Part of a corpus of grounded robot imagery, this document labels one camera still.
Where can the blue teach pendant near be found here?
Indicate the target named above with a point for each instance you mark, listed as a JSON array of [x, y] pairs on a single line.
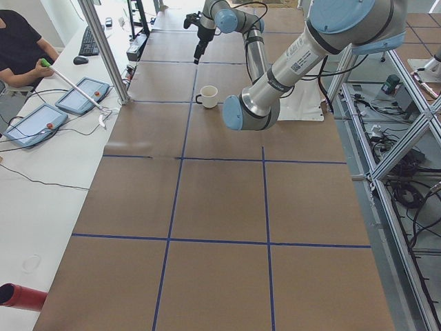
[[36, 126]]

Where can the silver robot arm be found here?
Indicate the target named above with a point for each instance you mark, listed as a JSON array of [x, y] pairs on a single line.
[[367, 26]]

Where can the black computer mouse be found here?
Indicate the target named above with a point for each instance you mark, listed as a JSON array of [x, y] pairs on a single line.
[[80, 60]]

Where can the aluminium frame post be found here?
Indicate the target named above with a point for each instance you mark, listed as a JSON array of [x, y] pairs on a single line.
[[92, 19]]

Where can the red cylinder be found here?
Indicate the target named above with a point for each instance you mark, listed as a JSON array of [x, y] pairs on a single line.
[[20, 297]]

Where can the reacher grabber stick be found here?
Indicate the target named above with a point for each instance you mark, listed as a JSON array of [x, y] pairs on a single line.
[[104, 112]]

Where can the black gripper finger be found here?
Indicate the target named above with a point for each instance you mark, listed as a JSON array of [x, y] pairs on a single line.
[[199, 51]]

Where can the white mug black handle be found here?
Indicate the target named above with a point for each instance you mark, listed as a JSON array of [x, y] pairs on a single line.
[[207, 97]]

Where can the white pedestal column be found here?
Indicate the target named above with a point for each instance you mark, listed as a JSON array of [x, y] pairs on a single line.
[[303, 104]]

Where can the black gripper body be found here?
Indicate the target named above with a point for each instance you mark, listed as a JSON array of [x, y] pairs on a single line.
[[204, 34]]

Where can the person in black shirt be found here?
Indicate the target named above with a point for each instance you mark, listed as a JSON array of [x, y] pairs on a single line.
[[21, 48]]

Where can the person's hand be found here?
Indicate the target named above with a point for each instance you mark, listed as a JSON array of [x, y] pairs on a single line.
[[42, 71]]

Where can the black keyboard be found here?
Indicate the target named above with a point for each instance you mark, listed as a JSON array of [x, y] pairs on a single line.
[[88, 45]]

